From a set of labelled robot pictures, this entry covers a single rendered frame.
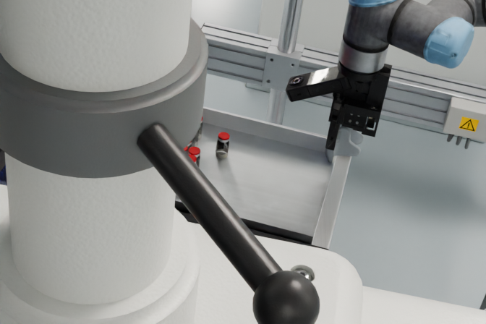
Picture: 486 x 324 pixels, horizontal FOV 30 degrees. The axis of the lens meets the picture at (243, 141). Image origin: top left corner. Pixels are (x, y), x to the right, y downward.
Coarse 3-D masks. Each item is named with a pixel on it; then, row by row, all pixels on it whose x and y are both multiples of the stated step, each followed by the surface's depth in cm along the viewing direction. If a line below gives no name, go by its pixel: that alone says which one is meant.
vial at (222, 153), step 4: (220, 140) 159; (224, 140) 159; (228, 140) 159; (220, 144) 160; (224, 144) 159; (228, 144) 160; (216, 148) 161; (220, 148) 160; (224, 148) 160; (228, 148) 161; (216, 152) 161; (220, 152) 160; (224, 152) 160; (216, 156) 162; (220, 156) 161; (224, 156) 161
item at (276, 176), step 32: (224, 128) 168; (256, 128) 167; (288, 128) 165; (224, 160) 161; (256, 160) 162; (288, 160) 163; (320, 160) 164; (224, 192) 155; (256, 192) 156; (288, 192) 156; (320, 192) 157; (256, 224) 146; (288, 224) 150
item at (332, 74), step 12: (312, 72) 153; (324, 72) 151; (336, 72) 149; (288, 84) 153; (300, 84) 151; (312, 84) 149; (324, 84) 148; (336, 84) 148; (348, 84) 148; (288, 96) 152; (300, 96) 151; (312, 96) 151
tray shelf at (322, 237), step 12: (312, 132) 171; (348, 156) 166; (336, 168) 163; (348, 168) 164; (336, 180) 161; (336, 192) 158; (324, 204) 156; (336, 204) 156; (324, 216) 153; (336, 216) 154; (324, 228) 151; (324, 240) 149
